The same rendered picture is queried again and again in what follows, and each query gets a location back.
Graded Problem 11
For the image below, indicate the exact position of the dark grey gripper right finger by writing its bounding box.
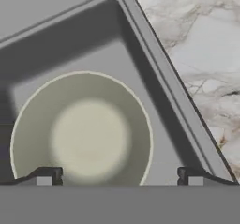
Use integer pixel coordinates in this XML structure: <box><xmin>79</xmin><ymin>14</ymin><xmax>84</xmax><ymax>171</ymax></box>
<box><xmin>176</xmin><ymin>166</ymin><xmax>240</xmax><ymax>187</ymax></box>

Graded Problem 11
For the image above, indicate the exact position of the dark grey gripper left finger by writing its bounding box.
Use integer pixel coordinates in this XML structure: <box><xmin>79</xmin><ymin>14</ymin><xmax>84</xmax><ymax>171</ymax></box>
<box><xmin>0</xmin><ymin>166</ymin><xmax>65</xmax><ymax>187</ymax></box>

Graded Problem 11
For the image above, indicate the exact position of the pale green bowl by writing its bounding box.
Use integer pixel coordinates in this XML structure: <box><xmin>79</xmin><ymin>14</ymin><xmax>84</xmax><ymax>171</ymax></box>
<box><xmin>9</xmin><ymin>70</ymin><xmax>155</xmax><ymax>187</ymax></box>

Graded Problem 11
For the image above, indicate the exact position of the grey sink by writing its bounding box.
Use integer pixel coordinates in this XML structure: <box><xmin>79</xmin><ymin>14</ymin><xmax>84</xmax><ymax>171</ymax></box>
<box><xmin>0</xmin><ymin>0</ymin><xmax>237</xmax><ymax>187</ymax></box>

